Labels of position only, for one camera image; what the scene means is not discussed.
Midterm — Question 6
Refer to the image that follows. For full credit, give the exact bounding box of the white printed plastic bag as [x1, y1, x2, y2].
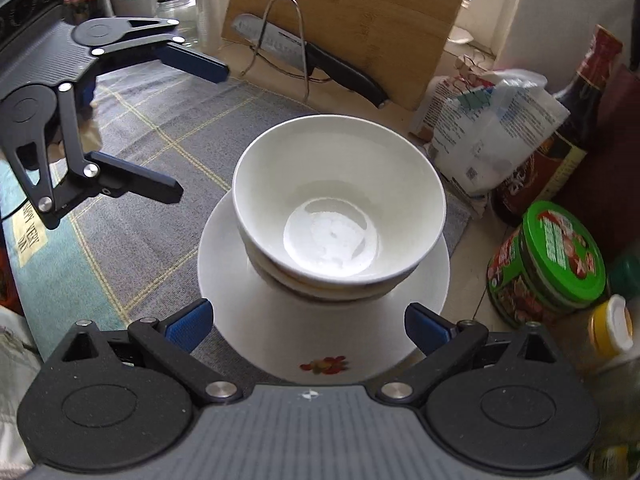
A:
[432, 77, 571, 218]

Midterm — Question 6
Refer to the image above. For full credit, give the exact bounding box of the stack of clear plastic cups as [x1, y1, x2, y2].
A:
[192, 0, 221, 43]

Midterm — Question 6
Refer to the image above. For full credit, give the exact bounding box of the green binder clip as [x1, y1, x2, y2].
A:
[460, 90, 501, 111]

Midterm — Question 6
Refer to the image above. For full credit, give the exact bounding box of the glass jar with yellow-green lid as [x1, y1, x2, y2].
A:
[156, 0, 198, 31]

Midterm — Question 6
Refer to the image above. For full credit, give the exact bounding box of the white and orange bag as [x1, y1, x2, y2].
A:
[410, 75, 481, 146]

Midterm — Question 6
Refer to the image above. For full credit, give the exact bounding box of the white fruit print plate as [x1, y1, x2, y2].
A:
[197, 192, 451, 386]

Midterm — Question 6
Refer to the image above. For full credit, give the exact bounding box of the metal binder clip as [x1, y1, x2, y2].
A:
[455, 54, 493, 81]

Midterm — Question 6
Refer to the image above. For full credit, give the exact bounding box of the bamboo cutting board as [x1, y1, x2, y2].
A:
[221, 0, 478, 111]

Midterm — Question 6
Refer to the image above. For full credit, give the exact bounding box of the yellow cap bottle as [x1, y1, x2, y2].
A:
[570, 295, 640, 480]

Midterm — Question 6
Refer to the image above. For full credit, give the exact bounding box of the teal printed mat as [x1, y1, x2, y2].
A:
[0, 157, 126, 341]

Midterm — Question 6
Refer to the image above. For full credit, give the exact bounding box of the black handled kitchen knife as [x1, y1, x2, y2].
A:
[231, 14, 388, 109]

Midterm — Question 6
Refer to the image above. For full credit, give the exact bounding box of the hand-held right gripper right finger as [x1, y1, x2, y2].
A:
[376, 303, 557, 407]

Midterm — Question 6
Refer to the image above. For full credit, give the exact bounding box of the white cloth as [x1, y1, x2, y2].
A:
[0, 305, 51, 466]

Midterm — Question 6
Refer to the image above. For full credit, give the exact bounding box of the green lid sauce jar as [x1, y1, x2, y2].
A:
[487, 201, 607, 328]

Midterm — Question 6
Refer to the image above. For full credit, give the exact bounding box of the dark red cutting board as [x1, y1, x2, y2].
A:
[565, 65, 640, 261]

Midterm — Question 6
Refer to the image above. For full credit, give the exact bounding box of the grey checked dish mat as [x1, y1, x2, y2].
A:
[65, 62, 473, 386]

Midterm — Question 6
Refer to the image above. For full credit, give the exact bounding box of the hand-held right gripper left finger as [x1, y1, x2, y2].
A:
[61, 298, 243, 408]

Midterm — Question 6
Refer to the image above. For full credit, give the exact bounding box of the dark soy sauce bottle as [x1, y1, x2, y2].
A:
[492, 25, 623, 226]

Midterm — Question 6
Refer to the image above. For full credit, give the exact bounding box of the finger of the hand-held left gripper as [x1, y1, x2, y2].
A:
[2, 82, 184, 231]
[97, 17, 231, 84]

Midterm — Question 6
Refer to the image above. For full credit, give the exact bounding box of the green cap bottle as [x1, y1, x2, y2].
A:
[607, 255, 640, 302]

